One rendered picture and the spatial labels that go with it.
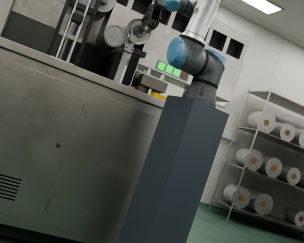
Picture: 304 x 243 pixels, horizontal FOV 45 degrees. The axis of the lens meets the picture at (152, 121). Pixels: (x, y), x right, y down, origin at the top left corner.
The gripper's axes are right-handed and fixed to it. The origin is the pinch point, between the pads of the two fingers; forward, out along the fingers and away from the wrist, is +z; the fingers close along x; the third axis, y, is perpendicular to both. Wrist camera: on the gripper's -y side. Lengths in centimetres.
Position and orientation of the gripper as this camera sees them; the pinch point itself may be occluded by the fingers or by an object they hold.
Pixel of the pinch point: (144, 32)
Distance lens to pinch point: 212.3
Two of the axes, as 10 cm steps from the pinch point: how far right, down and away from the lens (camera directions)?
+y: 0.4, -7.7, 6.4
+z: -4.6, 5.5, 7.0
